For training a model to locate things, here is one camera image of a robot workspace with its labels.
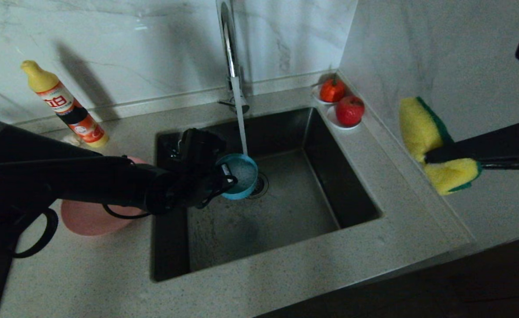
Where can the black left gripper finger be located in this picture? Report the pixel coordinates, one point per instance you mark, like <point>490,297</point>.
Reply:
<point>226,170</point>

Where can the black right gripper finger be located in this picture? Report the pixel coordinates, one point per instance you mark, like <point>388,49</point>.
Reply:
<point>484,145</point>
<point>506,167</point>

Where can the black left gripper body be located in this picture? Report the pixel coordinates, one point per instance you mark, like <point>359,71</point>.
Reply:
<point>206,185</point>

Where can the teal bowl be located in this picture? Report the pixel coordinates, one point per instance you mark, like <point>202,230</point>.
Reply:
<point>244,176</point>

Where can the green and yellow sponge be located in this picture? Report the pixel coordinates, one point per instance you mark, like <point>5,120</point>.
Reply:
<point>422,128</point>

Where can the orange detergent bottle yellow cap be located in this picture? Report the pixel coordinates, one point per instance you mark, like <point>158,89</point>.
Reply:
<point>65,106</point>

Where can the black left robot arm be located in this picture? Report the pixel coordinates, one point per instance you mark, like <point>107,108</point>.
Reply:
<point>65,181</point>

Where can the stainless steel sink basin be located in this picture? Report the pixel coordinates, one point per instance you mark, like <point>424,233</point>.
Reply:
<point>286,229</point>

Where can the chrome faucet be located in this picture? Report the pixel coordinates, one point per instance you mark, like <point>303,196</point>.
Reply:
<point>231,53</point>

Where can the round metal drain strainer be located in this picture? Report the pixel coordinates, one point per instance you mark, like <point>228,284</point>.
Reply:
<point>261,185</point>

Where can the pink plate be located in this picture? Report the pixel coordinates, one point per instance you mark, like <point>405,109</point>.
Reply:
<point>87,221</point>

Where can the orange-red tomato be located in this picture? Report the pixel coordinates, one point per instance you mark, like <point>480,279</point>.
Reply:
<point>332,90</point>

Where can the red apple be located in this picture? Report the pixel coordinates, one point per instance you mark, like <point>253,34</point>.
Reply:
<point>350,111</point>

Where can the crumpled beige tissue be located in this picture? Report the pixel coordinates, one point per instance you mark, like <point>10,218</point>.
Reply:
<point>71,139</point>

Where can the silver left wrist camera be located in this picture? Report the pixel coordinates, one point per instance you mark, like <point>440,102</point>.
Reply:
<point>202,145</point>

